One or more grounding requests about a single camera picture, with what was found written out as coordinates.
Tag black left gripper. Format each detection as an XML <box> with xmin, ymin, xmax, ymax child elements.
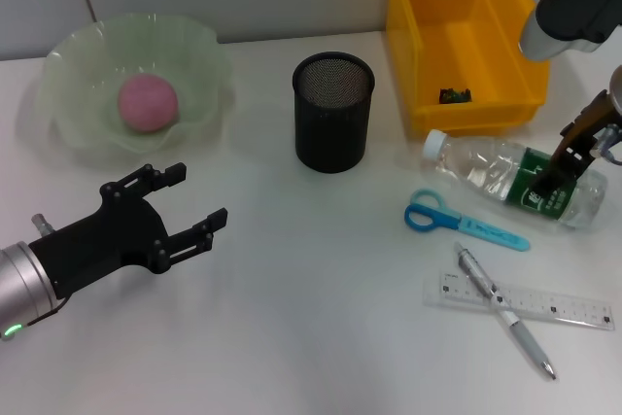
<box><xmin>27</xmin><ymin>161</ymin><xmax>229</xmax><ymax>302</ymax></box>

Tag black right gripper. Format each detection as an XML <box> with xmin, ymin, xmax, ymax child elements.
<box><xmin>536</xmin><ymin>88</ymin><xmax>619</xmax><ymax>202</ymax></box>

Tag clear green-label water bottle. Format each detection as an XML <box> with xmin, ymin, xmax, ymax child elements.
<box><xmin>421</xmin><ymin>128</ymin><xmax>608</xmax><ymax>230</ymax></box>

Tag pink peach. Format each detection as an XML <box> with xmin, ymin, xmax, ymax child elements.
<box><xmin>117</xmin><ymin>73</ymin><xmax>180</xmax><ymax>133</ymax></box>

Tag blue sheathed scissors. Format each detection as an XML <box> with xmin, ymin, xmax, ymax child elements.
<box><xmin>404</xmin><ymin>189</ymin><xmax>532</xmax><ymax>253</ymax></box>

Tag clear plastic ruler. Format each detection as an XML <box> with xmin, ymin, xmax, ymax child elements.
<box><xmin>423</xmin><ymin>269</ymin><xmax>614</xmax><ymax>332</ymax></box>

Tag silver white pen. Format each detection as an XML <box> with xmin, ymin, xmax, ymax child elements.
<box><xmin>451</xmin><ymin>241</ymin><xmax>559</xmax><ymax>381</ymax></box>

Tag pale green glass fruit bowl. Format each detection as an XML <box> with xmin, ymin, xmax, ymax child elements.
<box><xmin>37</xmin><ymin>12</ymin><xmax>235</xmax><ymax>168</ymax></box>

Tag black mesh pen holder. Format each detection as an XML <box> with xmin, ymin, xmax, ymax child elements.
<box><xmin>292</xmin><ymin>51</ymin><xmax>376</xmax><ymax>174</ymax></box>

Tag yellow plastic bin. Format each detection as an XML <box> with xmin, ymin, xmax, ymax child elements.
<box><xmin>386</xmin><ymin>0</ymin><xmax>553</xmax><ymax>137</ymax></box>

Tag right gripper cable with plug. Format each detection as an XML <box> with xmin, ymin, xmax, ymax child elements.
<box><xmin>595</xmin><ymin>124</ymin><xmax>622</xmax><ymax>164</ymax></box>

